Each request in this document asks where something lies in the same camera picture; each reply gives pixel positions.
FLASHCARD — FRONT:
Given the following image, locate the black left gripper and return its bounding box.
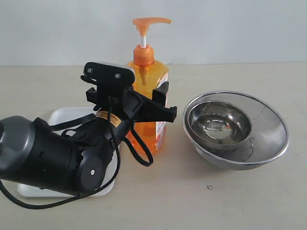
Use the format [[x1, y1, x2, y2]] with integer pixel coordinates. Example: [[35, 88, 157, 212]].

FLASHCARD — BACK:
[[86, 81, 177, 124]]

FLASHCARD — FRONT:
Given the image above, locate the orange dish soap pump bottle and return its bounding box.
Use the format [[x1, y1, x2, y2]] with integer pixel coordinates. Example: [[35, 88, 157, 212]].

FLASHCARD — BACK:
[[128, 17, 172, 155]]

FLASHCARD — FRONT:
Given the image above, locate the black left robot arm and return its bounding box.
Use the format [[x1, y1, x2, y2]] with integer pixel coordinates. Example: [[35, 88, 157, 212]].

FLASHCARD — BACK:
[[0, 82, 177, 197]]

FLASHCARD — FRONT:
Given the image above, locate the small stainless steel bowl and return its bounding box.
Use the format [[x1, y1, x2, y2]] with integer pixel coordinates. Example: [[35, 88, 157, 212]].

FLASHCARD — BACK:
[[187, 100, 252, 151]]

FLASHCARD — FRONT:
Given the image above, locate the white rectangular plastic tray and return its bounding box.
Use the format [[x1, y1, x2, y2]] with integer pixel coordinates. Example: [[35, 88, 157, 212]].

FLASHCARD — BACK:
[[17, 106, 118, 198]]

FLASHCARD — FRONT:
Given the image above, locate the steel mesh strainer basket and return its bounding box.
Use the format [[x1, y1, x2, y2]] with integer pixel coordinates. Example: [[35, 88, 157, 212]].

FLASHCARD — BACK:
[[182, 91, 290, 171]]

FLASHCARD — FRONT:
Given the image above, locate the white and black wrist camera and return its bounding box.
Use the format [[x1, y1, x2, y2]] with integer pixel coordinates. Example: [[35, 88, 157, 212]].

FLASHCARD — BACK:
[[81, 62, 135, 94]]

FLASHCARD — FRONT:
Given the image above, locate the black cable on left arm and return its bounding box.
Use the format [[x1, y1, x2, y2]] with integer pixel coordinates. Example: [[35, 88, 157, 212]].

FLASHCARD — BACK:
[[0, 95, 154, 210]]

